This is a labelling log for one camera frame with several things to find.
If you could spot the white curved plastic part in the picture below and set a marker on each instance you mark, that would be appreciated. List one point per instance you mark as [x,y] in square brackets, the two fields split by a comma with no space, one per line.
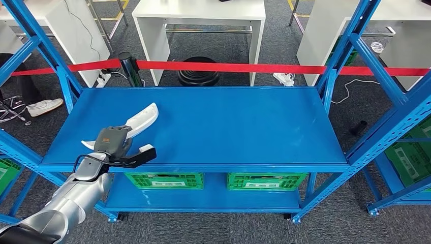
[141,121]

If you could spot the green plastic crate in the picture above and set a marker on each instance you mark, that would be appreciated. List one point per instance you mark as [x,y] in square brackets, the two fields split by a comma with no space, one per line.
[350,59]
[410,158]
[6,173]
[266,182]
[165,182]

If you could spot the clear plastic cup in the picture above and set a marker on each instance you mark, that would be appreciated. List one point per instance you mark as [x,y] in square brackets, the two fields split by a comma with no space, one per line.
[377,47]

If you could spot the black round stanchion base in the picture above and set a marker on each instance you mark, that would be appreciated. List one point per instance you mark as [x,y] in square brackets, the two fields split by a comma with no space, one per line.
[198,72]

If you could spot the black cylinder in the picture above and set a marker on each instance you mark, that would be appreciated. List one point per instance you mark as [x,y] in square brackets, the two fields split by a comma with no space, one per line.
[358,128]

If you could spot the person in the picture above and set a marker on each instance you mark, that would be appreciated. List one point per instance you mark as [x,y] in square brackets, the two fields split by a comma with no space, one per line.
[43,107]

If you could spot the white power strip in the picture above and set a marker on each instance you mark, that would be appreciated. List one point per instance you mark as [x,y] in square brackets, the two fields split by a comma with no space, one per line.
[102,79]

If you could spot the red barrier belt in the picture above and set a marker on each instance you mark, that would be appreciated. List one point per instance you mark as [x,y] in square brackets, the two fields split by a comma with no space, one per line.
[235,68]

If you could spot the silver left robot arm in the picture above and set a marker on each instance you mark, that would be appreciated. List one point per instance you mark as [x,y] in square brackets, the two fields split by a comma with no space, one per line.
[84,192]

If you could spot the white table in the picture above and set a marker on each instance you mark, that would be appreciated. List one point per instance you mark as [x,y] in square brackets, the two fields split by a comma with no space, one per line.
[198,8]
[313,43]
[77,43]

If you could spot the black stanchion post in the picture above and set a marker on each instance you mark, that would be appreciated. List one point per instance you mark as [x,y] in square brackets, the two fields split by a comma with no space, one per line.
[129,69]

